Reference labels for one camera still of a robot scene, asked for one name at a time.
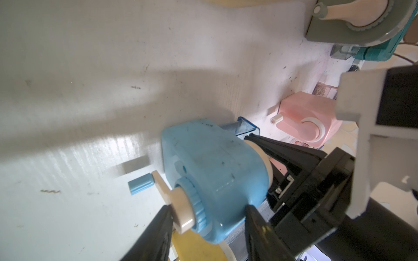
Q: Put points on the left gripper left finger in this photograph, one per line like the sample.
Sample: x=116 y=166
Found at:
x=154 y=243

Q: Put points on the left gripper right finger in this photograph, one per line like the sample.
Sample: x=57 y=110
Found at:
x=261 y=240

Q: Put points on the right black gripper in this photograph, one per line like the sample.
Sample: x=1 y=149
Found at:
x=311 y=200

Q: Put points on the blue transparent tray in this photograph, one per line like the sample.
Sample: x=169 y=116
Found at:
x=242 y=128

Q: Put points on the blue pencil sharpener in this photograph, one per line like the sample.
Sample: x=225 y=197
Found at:
x=210 y=177

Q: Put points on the yellow sharpener top row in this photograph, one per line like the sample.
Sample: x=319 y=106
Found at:
x=241 y=3

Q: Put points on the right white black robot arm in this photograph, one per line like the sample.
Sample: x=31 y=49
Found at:
x=376 y=235

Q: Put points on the pink sharpener middle row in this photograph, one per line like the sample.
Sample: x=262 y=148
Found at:
x=309 y=118

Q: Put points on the brown pink tray middle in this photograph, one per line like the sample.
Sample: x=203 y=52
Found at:
x=325 y=90

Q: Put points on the grey green tray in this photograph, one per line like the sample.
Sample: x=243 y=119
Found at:
x=343 y=52

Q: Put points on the green pencil sharpener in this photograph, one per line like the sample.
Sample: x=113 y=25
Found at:
x=360 y=23

